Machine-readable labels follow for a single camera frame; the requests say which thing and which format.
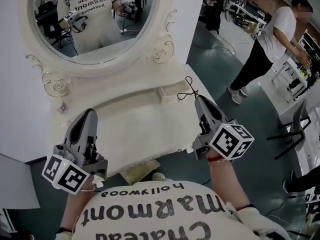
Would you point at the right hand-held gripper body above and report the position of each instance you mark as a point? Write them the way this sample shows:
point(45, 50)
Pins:
point(227, 141)

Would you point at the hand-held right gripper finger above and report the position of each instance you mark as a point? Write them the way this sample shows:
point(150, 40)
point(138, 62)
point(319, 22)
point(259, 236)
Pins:
point(217, 112)
point(202, 112)

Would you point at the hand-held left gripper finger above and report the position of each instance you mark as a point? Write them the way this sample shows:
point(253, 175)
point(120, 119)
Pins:
point(73, 132)
point(92, 126)

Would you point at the person's white perforated shoe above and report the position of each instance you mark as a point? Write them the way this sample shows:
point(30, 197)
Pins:
point(158, 176)

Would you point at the white upholstered stool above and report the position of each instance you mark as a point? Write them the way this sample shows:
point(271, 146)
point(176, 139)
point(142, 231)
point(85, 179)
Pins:
point(140, 170)

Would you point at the person's right forearm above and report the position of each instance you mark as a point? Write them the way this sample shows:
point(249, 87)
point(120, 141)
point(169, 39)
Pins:
point(225, 181)

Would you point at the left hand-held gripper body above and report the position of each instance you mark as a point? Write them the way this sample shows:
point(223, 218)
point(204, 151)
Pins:
point(65, 176)

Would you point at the oval white-framed mirror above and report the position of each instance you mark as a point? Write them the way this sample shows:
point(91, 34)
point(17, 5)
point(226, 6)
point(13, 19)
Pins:
point(100, 69)

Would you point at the white jar red label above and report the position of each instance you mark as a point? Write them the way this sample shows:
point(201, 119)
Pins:
point(62, 109)

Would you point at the white vanity dressing table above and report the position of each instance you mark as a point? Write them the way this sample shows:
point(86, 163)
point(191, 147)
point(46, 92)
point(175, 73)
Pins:
point(140, 129)

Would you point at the person's left forearm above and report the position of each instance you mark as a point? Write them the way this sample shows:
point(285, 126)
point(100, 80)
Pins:
point(75, 209)

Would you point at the person's cream printed shirt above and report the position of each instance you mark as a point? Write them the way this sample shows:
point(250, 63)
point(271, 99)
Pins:
point(150, 209)

